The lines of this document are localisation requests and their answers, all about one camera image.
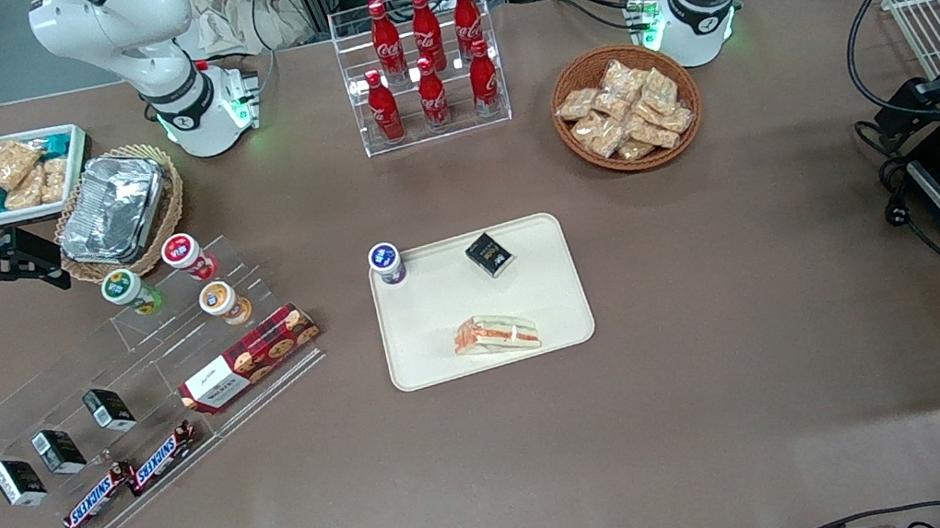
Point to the plastic-wrapped triangle sandwich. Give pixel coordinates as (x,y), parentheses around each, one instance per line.
(498,336)

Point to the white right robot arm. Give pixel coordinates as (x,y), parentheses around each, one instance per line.
(167,76)

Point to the beige serving tray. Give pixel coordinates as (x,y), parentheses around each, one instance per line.
(457,303)

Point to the clear-wrapped cracker snack pack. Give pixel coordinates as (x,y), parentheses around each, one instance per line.
(600,137)
(636,150)
(8,163)
(660,89)
(654,133)
(43,183)
(577,104)
(675,120)
(612,106)
(621,78)

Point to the green-lidded yogurt cup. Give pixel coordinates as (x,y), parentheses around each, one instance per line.
(127,290)

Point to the white plastic bin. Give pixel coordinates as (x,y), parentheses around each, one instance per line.
(77,160)

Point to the oval wicker basket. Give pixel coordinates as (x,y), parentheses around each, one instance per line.
(177,205)

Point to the red-lidded yogurt cup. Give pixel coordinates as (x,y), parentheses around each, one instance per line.
(186,255)

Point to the small black tissue pack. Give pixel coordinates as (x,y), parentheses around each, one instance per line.
(58,451)
(109,409)
(18,482)

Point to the orange-lidded yogurt cup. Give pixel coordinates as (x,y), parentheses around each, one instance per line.
(222,303)

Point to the Snickers chocolate bar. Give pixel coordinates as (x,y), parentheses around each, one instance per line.
(163,456)
(98,499)

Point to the clear acrylic display shelf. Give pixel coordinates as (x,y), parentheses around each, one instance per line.
(94,492)

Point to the red plaid cookie box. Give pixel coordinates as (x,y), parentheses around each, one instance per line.
(251,357)

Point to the crumpled beige cloth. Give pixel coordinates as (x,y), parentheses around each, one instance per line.
(246,13)

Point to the blue-lidded yogurt cup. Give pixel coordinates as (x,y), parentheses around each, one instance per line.
(387,262)

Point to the red cola bottle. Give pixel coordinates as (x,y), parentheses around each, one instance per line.
(386,39)
(433,97)
(426,28)
(468,17)
(385,114)
(484,80)

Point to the round wicker basket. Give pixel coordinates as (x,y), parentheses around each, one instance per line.
(578,145)

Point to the clear acrylic bottle rack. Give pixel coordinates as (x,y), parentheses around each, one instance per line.
(432,134)

